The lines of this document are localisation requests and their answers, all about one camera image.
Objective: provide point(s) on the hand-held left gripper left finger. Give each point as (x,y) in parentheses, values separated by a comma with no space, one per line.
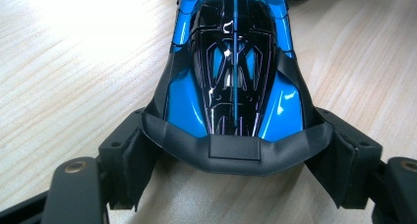
(121,158)

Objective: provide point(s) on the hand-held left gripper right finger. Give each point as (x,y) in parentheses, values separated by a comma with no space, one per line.
(354,165)

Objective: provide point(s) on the blue toy car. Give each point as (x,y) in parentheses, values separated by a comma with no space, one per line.
(234,86)

